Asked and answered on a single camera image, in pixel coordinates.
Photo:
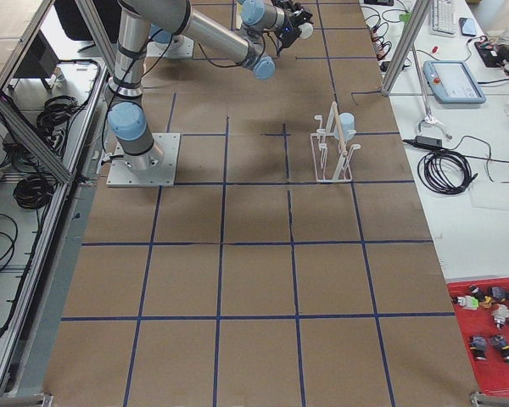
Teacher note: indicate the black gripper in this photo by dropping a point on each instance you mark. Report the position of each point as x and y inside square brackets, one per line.
[292, 19]

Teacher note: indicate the pale green plastic cup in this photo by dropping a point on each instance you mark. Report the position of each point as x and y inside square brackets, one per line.
[305, 30]

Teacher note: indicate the light blue plastic cup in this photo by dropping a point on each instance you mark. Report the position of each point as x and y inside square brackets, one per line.
[347, 122]

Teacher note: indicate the white keyboard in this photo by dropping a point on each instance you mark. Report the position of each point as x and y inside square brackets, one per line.
[442, 18]

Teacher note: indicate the teach pendant tablet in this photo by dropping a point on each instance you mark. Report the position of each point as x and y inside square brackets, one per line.
[452, 82]

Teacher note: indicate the black smartphone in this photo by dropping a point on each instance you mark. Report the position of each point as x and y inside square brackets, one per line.
[467, 27]

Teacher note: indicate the red parts tray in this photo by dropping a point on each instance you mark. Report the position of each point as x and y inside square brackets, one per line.
[492, 374]

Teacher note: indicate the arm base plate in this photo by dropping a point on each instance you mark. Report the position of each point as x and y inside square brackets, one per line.
[155, 168]
[181, 48]

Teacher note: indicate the white wire cup rack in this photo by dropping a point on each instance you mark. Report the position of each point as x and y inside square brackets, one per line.
[332, 155]

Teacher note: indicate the aluminium frame post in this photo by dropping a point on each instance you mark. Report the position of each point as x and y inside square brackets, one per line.
[411, 29]

